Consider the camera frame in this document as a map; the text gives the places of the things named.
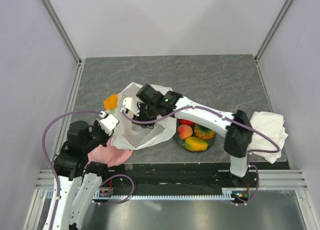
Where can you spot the fake yellow green mango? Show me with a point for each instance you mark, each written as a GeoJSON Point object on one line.
{"type": "Point", "coordinates": [195, 144]}

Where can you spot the right aluminium frame post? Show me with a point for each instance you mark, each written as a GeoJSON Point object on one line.
{"type": "Point", "coordinates": [273, 29]}

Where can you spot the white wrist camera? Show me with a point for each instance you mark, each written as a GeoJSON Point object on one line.
{"type": "Point", "coordinates": [130, 104]}
{"type": "Point", "coordinates": [108, 122]}

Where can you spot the left aluminium frame post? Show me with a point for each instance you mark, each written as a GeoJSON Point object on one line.
{"type": "Point", "coordinates": [61, 30]}

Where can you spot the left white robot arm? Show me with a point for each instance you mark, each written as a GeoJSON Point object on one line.
{"type": "Point", "coordinates": [77, 179]}

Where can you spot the pink cap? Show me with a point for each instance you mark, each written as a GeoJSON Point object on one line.
{"type": "Point", "coordinates": [109, 155]}

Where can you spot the white plastic bag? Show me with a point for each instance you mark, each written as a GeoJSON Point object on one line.
{"type": "Point", "coordinates": [129, 136]}

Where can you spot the fake red bell pepper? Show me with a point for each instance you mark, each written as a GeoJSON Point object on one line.
{"type": "Point", "coordinates": [186, 122]}

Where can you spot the fake fruit green leaves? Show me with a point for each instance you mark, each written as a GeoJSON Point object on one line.
{"type": "Point", "coordinates": [203, 132]}

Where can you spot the blue ceramic plate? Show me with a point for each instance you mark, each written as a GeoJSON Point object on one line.
{"type": "Point", "coordinates": [180, 142]}

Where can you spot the fake peach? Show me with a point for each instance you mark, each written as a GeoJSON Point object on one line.
{"type": "Point", "coordinates": [184, 131]}

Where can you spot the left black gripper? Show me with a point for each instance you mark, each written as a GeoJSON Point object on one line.
{"type": "Point", "coordinates": [97, 125]}

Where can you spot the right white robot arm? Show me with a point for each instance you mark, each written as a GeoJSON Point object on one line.
{"type": "Point", "coordinates": [234, 127]}

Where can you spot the white folded towel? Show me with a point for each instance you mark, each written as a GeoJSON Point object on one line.
{"type": "Point", "coordinates": [271, 125]}

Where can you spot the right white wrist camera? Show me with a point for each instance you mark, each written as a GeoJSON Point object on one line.
{"type": "Point", "coordinates": [130, 104]}

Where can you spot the orange cloth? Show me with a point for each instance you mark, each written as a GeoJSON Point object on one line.
{"type": "Point", "coordinates": [111, 102]}

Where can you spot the slotted cable duct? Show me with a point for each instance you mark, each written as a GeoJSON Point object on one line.
{"type": "Point", "coordinates": [225, 196]}

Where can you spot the aluminium frame post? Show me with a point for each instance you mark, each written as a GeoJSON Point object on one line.
{"type": "Point", "coordinates": [273, 29]}
{"type": "Point", "coordinates": [61, 30]}

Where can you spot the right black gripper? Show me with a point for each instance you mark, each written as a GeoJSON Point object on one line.
{"type": "Point", "coordinates": [147, 125]}

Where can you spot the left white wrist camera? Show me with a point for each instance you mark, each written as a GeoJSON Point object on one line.
{"type": "Point", "coordinates": [108, 122]}

